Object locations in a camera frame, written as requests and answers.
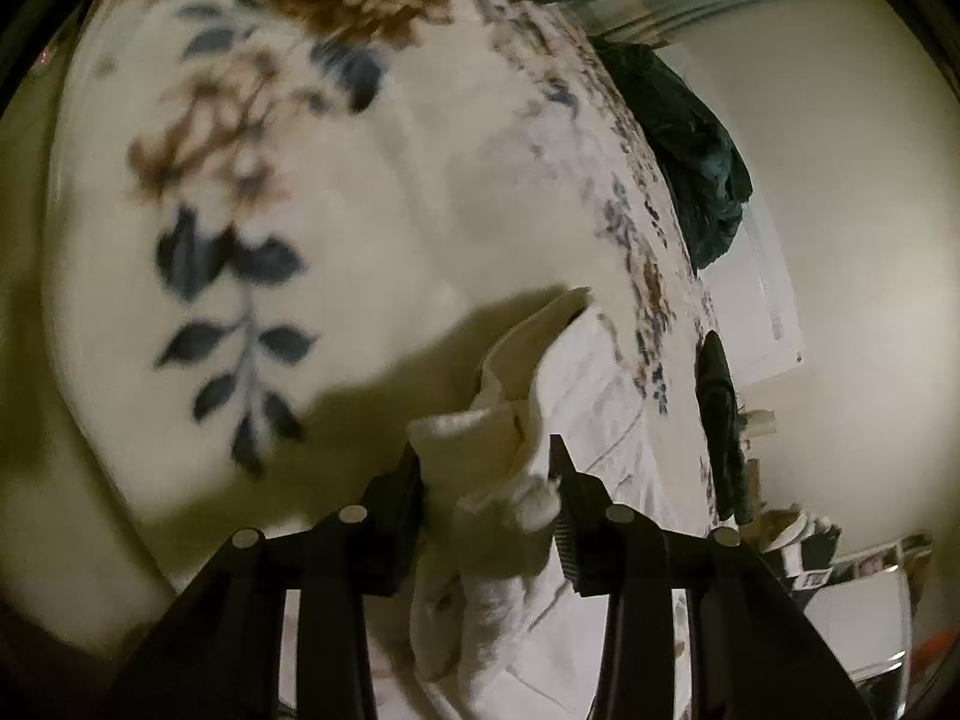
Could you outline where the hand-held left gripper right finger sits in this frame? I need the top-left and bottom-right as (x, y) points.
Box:
(547, 435), (878, 720)

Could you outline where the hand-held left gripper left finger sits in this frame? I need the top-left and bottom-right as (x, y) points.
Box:
(101, 441), (430, 720)

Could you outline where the white towel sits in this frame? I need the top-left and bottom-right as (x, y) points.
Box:
(405, 286), (721, 720)

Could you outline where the black cloth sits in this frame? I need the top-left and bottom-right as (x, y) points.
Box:
(694, 330), (757, 524)

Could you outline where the white door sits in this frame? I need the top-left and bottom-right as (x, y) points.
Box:
(697, 202), (805, 391)

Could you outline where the white box with clutter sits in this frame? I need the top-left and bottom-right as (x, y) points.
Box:
(795, 562), (920, 691)

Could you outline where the floral printed blanket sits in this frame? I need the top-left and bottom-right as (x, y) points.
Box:
(41, 0), (732, 720)

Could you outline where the dark green cloth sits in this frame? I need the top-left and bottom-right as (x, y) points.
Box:
(589, 36), (753, 272)

